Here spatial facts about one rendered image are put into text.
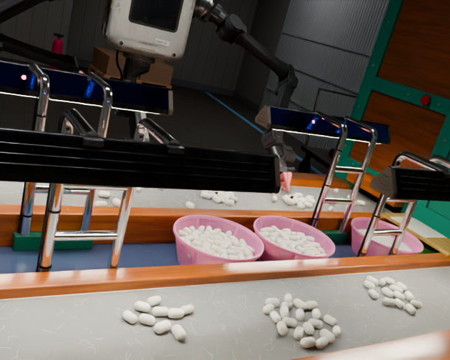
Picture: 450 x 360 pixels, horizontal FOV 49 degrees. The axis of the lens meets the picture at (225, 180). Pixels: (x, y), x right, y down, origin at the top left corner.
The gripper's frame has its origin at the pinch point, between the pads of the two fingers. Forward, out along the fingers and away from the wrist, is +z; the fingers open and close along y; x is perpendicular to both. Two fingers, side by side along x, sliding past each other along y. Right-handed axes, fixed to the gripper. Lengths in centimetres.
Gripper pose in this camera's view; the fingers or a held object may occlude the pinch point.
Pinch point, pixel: (287, 190)
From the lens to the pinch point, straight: 202.2
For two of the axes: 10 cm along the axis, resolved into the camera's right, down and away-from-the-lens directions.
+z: 2.3, 8.9, -4.0
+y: 8.4, 0.2, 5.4
